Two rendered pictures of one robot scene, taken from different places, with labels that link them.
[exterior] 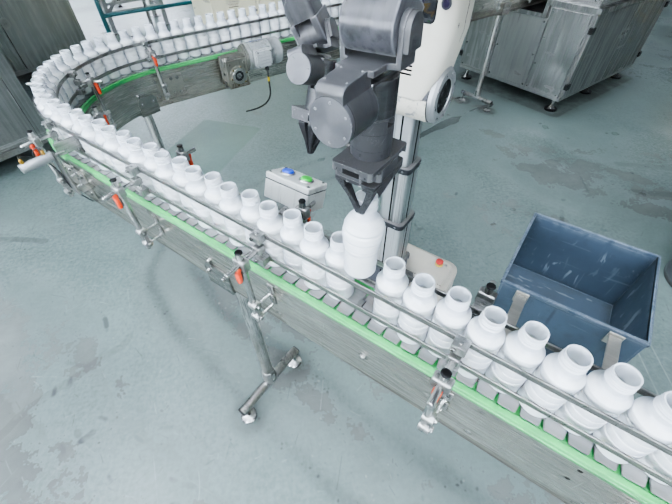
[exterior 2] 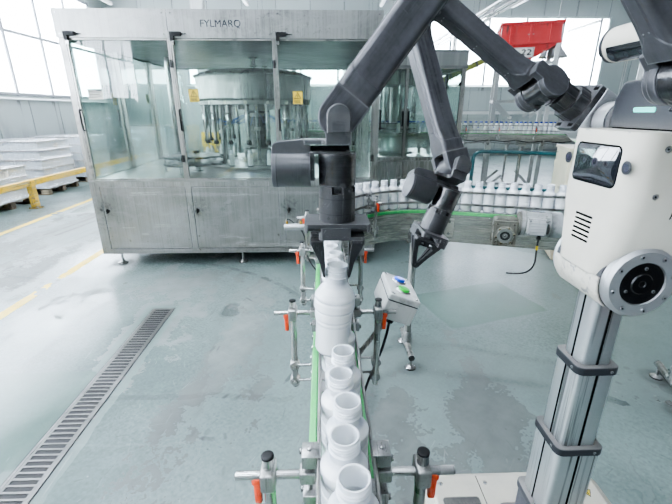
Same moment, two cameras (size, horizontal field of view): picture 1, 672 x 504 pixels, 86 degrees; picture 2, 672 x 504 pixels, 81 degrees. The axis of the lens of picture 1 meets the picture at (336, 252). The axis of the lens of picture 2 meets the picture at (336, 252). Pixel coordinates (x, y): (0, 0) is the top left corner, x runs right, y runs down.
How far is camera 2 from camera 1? 0.55 m
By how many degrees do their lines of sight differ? 50
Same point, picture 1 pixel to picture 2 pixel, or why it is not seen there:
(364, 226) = (322, 289)
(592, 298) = not seen: outside the picture
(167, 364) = (289, 437)
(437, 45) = (616, 212)
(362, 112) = (287, 163)
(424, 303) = (330, 398)
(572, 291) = not seen: outside the picture
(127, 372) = (265, 420)
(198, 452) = not seen: outside the picture
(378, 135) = (324, 198)
